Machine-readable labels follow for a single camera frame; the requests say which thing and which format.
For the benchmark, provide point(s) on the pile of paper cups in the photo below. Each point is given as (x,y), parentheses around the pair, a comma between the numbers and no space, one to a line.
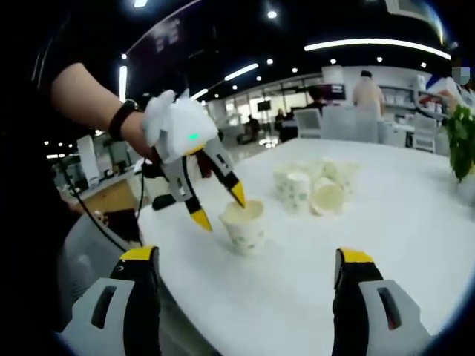
(297,193)

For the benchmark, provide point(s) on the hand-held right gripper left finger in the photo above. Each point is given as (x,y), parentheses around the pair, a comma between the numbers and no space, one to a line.
(111,319)

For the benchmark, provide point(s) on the long curved ceiling light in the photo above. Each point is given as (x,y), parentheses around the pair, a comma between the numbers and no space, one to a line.
(371,42)

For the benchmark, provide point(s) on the black wristband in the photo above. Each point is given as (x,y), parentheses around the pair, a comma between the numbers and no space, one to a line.
(120,118)

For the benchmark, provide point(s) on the light grey office chair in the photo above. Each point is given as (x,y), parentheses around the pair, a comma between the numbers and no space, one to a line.
(85,267)

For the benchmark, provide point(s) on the large grey chair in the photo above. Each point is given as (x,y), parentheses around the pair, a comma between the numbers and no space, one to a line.
(349,124)

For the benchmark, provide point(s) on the white paper cup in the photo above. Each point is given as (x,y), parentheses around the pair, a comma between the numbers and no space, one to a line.
(245,233)

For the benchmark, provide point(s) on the white mesh chair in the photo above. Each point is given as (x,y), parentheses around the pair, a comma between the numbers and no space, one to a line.
(308,124)

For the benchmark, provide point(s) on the person's left hand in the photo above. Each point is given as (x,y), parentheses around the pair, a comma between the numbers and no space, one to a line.
(141,137)

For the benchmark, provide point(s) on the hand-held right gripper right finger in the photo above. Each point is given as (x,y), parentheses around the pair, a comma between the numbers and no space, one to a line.
(367,319)

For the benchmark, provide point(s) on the black wall monitor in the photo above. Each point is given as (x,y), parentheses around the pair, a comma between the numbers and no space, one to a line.
(264,105)

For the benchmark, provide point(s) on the white table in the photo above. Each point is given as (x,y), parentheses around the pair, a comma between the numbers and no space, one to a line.
(259,296)

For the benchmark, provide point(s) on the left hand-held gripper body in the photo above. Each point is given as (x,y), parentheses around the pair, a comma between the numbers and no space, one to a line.
(182,122)

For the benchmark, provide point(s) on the short straight ceiling light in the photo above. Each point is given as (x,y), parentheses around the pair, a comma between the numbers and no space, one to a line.
(241,71)
(200,94)

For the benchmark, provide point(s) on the green potted plant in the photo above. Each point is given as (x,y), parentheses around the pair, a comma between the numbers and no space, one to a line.
(462,144)

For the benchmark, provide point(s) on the white slatted chair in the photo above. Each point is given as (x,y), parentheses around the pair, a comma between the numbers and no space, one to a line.
(426,133)

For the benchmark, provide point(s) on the dark hanging banner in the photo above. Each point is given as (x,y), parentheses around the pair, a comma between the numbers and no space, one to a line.
(167,37)

